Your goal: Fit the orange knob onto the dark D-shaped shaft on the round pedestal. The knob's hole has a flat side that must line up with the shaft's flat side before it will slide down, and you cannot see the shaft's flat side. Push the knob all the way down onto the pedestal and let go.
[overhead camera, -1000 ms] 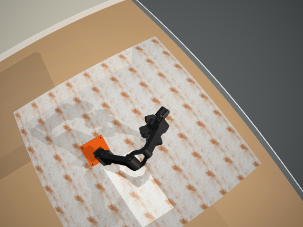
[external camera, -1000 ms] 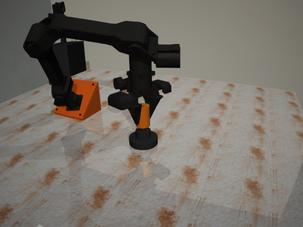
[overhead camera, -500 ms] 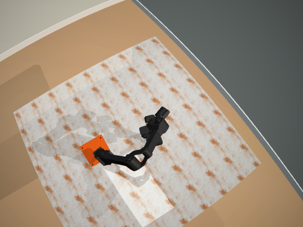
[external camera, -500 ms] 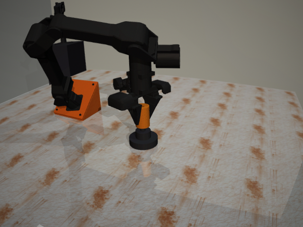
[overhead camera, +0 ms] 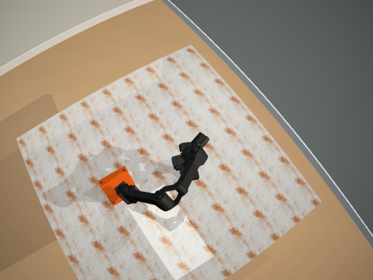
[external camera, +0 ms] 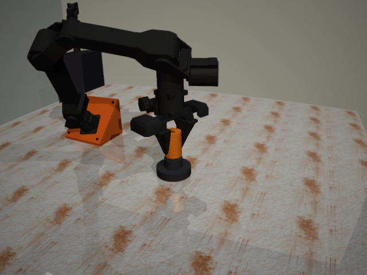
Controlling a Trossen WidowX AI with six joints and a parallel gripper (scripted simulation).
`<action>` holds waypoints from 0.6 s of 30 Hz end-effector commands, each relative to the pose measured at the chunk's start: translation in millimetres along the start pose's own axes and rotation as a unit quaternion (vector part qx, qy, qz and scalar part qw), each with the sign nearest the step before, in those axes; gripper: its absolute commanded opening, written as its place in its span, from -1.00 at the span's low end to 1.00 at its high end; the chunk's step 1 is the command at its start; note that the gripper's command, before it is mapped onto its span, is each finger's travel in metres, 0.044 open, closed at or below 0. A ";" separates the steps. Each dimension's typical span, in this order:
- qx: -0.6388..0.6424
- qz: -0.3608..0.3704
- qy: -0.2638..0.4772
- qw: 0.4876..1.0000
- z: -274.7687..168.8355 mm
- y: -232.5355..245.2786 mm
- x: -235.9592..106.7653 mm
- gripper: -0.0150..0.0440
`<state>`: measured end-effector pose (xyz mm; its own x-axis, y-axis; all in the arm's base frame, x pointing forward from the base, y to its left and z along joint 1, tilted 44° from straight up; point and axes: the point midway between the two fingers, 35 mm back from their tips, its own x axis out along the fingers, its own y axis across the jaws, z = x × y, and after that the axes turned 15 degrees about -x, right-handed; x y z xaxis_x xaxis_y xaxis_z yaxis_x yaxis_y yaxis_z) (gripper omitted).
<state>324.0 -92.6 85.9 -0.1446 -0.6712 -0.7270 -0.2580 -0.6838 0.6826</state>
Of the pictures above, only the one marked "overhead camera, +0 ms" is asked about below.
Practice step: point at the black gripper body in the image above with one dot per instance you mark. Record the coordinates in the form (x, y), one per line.
(181, 147)

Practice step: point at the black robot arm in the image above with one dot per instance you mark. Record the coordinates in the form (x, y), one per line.
(196, 157)

